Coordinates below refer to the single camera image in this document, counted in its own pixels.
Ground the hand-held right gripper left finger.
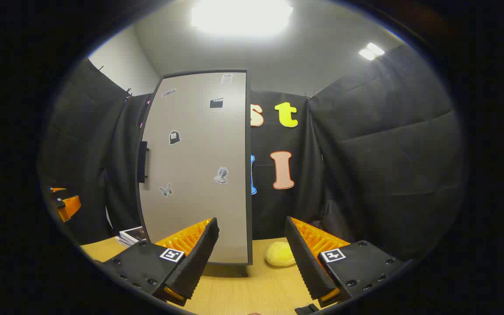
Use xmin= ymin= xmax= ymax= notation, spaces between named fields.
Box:
xmin=99 ymin=217 xmax=220 ymax=307

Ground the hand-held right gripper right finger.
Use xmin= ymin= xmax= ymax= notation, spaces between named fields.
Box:
xmin=284 ymin=216 xmax=406 ymax=307

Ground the white portrait cover book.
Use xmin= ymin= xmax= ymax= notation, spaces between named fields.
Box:
xmin=120 ymin=226 xmax=147 ymax=244

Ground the black cabinet door handle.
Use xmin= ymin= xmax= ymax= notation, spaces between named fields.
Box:
xmin=137 ymin=141 xmax=149 ymax=183

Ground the grey cabinet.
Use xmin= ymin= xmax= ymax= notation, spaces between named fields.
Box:
xmin=136 ymin=69 xmax=253 ymax=266

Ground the ceiling light panel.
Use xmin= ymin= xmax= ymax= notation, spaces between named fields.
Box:
xmin=358 ymin=42 xmax=385 ymax=61
xmin=191 ymin=0 xmax=294 ymax=36

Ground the black backdrop cloth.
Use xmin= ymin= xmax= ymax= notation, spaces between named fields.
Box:
xmin=38 ymin=44 xmax=467 ymax=263

